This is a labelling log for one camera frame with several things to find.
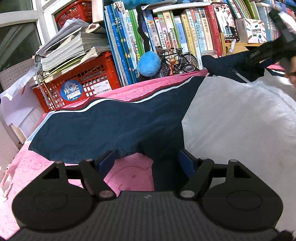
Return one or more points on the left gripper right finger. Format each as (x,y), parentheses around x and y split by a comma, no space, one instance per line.
(199,173)

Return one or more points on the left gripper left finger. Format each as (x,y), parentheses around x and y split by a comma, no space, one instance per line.
(94,172)

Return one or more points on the navy white track jacket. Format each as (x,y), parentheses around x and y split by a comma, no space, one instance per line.
(237,112)

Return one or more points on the pink patterned bed sheet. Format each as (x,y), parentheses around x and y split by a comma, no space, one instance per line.
(132,172)

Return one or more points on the row of children's books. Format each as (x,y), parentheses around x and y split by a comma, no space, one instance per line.
(212,28)

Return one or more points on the miniature black bicycle model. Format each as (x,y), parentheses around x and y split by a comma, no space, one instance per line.
(174,61)

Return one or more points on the red plastic crate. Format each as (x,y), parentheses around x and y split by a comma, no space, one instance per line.
(98,75)

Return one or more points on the blue plush ball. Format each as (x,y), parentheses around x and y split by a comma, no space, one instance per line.
(149,64)

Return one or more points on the stack of papers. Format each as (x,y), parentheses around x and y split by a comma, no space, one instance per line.
(75,43)

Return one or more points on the upper red basket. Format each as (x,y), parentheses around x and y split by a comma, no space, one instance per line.
(76,10)

